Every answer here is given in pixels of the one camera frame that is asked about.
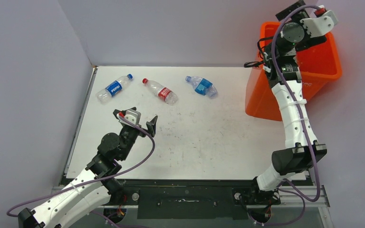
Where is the red cap water bottle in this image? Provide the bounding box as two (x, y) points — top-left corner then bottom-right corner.
(142, 78), (179, 105)

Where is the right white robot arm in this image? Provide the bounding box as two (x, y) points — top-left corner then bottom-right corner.
(245, 0), (337, 203)

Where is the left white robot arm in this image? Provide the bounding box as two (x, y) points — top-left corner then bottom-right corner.
(17, 107), (158, 228)

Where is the orange plastic bin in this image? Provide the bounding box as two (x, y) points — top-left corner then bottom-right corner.
(245, 32), (342, 121)

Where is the clear Pepsi bottle top left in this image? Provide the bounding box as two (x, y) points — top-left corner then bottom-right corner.
(96, 74), (134, 104)

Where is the crushed blue label bottle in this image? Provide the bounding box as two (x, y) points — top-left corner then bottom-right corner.
(185, 76), (218, 99)

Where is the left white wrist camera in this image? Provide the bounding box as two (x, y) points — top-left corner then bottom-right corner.
(118, 110), (141, 127)

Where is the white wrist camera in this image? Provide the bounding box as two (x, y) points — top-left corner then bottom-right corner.
(118, 110), (141, 127)
(300, 10), (338, 38)

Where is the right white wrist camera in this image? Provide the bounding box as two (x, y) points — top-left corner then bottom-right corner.
(300, 10), (338, 38)

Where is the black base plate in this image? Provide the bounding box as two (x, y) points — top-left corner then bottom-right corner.
(85, 179), (284, 220)

